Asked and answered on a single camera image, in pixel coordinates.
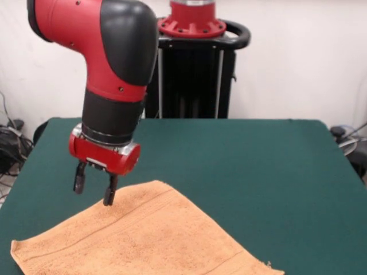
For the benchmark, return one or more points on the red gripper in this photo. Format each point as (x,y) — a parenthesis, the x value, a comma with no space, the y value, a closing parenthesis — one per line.
(100,156)

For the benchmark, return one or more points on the tan terry towel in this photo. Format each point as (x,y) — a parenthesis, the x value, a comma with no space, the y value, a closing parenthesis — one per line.
(143,235)

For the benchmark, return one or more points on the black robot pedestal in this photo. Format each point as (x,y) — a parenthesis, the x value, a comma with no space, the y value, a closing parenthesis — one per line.
(195,86)

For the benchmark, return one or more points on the dark green table cloth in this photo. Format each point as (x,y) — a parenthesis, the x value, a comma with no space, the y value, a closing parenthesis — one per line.
(258,172)

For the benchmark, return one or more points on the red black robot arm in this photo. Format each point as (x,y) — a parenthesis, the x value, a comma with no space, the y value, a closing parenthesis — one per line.
(114,57)

